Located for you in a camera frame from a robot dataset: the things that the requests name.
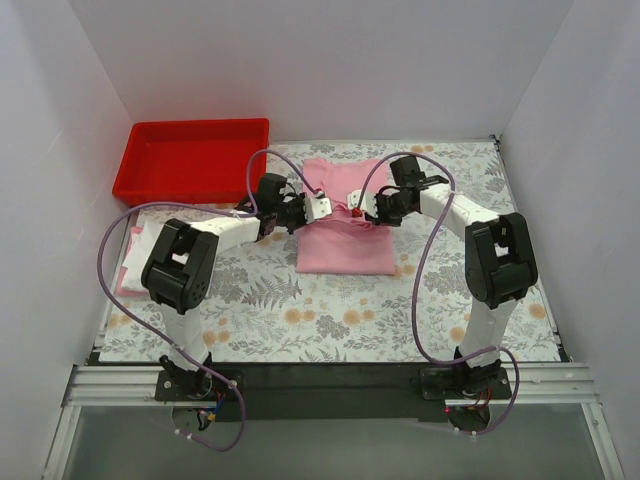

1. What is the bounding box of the folded white t shirt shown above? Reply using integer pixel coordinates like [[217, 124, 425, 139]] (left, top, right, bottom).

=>
[[118, 220, 163, 296]]

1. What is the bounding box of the pink t shirt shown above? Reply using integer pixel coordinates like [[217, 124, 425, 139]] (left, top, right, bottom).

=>
[[116, 222, 151, 296], [296, 158, 395, 275]]

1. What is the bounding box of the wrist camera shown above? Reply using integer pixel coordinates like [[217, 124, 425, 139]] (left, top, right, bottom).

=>
[[304, 197, 333, 224], [346, 190, 378, 218]]

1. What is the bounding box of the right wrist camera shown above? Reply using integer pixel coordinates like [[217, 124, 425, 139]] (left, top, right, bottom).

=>
[[346, 190, 378, 218]]

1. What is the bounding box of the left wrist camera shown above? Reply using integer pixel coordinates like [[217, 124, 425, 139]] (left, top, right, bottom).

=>
[[304, 197, 333, 224]]

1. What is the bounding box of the aluminium frame rail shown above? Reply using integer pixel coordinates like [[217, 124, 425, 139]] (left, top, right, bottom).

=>
[[43, 362, 624, 479]]

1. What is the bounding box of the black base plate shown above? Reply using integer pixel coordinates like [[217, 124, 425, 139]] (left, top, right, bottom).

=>
[[154, 363, 511, 421]]

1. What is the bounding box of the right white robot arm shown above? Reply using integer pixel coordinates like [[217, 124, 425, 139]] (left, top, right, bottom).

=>
[[347, 152, 538, 395]]

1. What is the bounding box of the red plastic tray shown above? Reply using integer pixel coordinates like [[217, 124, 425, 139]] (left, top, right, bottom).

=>
[[112, 118, 270, 206]]

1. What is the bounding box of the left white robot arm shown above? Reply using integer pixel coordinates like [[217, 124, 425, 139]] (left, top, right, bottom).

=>
[[141, 174, 330, 399]]

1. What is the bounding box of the folded pink t shirt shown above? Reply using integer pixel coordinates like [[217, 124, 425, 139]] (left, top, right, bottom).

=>
[[116, 222, 151, 296]]

